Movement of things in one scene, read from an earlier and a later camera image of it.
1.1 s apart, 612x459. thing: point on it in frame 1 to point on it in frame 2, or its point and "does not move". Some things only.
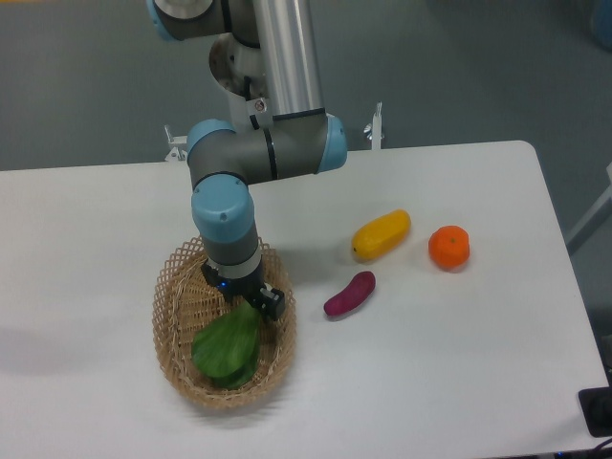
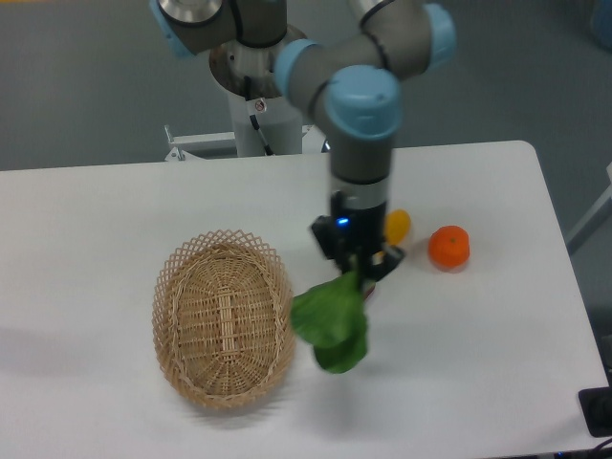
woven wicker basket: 183,303 does not move
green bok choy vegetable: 226,349 to 332,317
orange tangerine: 448,247 does not move
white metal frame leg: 596,220 does not move
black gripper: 252,289 to 356,239
